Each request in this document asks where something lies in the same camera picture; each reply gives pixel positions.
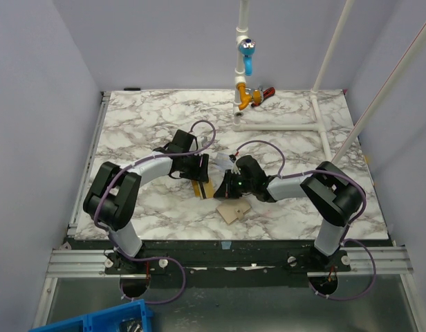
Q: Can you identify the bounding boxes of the gold card with magnetic stripe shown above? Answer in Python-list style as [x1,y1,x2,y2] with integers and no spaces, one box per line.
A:
[192,181,215,199]

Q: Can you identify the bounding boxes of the blue plastic bin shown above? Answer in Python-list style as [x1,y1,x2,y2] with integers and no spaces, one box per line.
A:
[31,299,154,332]

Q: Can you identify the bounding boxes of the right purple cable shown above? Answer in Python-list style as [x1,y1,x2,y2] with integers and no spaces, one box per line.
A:
[233,140,377,302]

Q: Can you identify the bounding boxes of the silver VIP card top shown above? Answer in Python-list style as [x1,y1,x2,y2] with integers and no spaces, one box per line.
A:
[214,152,234,172]

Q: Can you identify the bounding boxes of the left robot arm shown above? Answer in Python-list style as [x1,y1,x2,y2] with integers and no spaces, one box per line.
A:
[83,129,209,273]

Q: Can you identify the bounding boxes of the orange pipe valve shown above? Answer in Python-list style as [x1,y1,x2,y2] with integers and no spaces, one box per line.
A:
[236,82,263,111]

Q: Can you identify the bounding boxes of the purple cable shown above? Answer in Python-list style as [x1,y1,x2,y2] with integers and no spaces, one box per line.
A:
[93,120,216,306]
[233,140,377,302]

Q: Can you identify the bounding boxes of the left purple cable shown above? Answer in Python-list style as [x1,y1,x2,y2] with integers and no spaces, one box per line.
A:
[93,120,216,306]

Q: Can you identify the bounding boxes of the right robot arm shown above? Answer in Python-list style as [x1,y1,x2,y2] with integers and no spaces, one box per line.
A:
[214,156,366,271]

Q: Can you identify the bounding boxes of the red black pliers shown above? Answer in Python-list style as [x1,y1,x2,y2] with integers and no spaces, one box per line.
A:
[251,87,276,108]

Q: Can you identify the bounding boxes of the beige leather card holder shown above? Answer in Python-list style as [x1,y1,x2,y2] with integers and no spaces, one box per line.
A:
[216,199,251,225]

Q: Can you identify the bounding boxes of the aluminium rail frame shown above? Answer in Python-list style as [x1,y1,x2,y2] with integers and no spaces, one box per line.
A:
[44,90,426,331]

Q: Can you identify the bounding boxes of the blue pipe valve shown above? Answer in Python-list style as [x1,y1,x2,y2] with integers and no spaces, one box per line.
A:
[238,38,255,76]

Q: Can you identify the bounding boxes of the white PVC pipe frame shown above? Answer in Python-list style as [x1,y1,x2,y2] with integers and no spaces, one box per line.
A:
[232,0,426,170]

